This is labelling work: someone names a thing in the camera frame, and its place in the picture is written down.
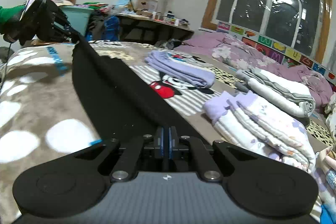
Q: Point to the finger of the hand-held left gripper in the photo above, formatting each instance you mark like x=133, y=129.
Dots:
x=68, y=34
x=63, y=19

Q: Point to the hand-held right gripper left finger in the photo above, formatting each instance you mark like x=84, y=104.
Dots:
x=160, y=142

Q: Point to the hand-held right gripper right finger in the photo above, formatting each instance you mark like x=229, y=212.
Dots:
x=172, y=142

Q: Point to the black pants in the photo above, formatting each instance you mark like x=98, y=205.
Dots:
x=115, y=87

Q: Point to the person's left forearm green sleeve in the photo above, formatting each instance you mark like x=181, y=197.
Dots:
x=9, y=14

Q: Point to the dark clothes pile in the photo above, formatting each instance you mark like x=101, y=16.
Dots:
x=97, y=23

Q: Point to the teal storage box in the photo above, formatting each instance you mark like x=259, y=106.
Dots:
x=78, y=17

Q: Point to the blue bag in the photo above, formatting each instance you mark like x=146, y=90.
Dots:
x=111, y=28

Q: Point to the folded purple cartoon garment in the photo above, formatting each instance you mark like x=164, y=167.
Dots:
x=178, y=71

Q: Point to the open cardboard box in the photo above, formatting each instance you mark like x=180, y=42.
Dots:
x=143, y=5

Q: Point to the dark wooden desk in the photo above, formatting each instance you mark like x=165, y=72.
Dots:
x=148, y=20

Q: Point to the folded white purple floral garment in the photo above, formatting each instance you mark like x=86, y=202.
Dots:
x=257, y=132

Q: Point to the crumpled grey cloth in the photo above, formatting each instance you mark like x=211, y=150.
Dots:
x=169, y=44

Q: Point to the clutter of small desk bottles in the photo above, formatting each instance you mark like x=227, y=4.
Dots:
x=170, y=19

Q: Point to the pink floral quilt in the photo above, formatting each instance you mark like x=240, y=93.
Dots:
x=231, y=45

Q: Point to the folded white grey garment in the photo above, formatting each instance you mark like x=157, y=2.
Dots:
x=278, y=90

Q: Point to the cartoon print bedding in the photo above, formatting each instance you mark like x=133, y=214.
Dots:
x=328, y=176

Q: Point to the colourful alphabet wall mat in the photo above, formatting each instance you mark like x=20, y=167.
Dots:
x=265, y=41

